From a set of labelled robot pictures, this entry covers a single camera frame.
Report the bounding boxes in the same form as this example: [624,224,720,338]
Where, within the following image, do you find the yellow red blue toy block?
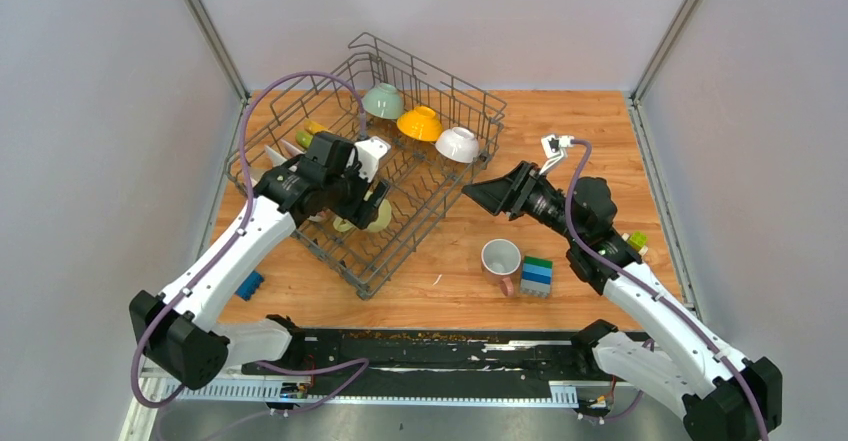
[235,271,264,301]

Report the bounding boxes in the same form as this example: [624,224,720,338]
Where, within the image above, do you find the small red yellow green toy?
[622,231,649,256]

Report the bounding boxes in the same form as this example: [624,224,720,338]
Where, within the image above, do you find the grey wire dish rack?
[246,32,506,300]

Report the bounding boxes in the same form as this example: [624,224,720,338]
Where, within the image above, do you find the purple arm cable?
[563,138,770,441]
[129,70,371,419]

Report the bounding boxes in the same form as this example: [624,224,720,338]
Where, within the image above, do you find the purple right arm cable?
[563,138,770,441]

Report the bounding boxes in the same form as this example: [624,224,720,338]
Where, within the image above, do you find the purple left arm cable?
[129,70,371,419]

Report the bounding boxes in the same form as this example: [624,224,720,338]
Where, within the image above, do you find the white bowl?
[435,126,480,164]

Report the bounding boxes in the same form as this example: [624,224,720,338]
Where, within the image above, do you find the red and teal floral plate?
[263,145,287,167]

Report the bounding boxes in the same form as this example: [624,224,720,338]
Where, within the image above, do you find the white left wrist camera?
[354,136,392,182]

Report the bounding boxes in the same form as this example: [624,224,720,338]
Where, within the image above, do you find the green scalloped plate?
[295,130,313,150]

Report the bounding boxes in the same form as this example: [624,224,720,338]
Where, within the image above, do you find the yellow bowl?
[396,105,444,142]

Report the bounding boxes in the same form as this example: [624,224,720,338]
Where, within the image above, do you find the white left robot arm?
[129,131,391,390]

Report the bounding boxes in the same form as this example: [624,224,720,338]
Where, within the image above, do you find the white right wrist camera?
[539,134,575,176]

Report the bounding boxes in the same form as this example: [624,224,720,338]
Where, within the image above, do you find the yellow mug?
[332,199,392,233]

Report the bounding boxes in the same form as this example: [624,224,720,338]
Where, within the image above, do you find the yellow polka dot plate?
[304,120,328,135]

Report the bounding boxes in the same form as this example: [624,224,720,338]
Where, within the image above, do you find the green blue grey block stack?
[519,255,553,298]

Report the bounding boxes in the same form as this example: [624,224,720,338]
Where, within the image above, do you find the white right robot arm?
[462,161,783,440]

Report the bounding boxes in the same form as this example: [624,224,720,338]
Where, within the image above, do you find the pink mug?
[480,239,522,298]

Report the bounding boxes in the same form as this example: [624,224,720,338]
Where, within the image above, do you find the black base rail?
[142,323,743,419]

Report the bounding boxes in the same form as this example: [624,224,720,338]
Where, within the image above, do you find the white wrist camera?
[354,136,392,182]
[539,134,575,176]

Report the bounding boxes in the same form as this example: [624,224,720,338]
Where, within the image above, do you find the teal and yellow bowls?
[362,82,405,120]

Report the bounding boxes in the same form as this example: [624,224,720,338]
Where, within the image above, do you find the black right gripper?
[461,160,583,244]

